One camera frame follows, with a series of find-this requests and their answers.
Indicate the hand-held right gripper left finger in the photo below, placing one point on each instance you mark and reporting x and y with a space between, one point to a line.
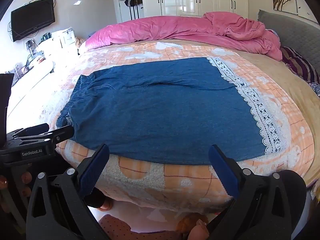
93 170

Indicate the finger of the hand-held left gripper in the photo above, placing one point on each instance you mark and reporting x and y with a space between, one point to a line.
37 128
60 135

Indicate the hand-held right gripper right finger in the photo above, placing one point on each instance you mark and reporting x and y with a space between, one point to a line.
222 172

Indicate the blue lace-trimmed denim pants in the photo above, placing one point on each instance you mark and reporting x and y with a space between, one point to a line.
160 115

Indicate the person's left hand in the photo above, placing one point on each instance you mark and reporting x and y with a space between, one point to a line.
25 178

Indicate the orange checked fleece blanket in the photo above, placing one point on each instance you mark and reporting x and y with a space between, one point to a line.
180 180

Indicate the white desk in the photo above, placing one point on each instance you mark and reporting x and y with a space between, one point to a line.
27 78

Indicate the red dotted floor mat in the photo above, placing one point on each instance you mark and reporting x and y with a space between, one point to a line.
115 227

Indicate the white storage drawers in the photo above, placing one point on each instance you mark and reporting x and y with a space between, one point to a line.
62 38

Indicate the bed with beige sheet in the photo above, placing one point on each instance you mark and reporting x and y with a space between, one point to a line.
287 80

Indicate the blue floral pillow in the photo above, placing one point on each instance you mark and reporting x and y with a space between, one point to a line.
315 88

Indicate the purple striped pillow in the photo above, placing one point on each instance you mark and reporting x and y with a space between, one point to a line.
300 65

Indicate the pink duvet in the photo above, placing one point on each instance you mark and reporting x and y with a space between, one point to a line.
175 27

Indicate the grey padded headboard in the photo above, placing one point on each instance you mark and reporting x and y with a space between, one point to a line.
295 30

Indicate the black wall television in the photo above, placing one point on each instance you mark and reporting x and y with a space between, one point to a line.
32 20

